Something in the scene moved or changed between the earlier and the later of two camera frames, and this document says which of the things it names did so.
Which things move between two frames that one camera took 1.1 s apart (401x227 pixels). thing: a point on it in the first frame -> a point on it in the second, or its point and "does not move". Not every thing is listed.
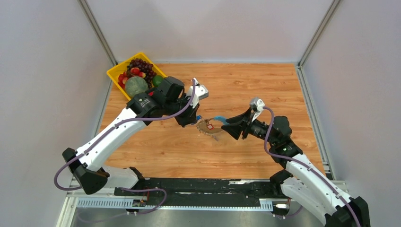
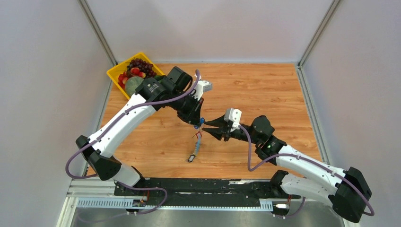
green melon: (135, 85) does not move
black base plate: (202, 188) does not move
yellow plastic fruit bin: (114, 73) does not move
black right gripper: (246, 117) -> (223, 129)
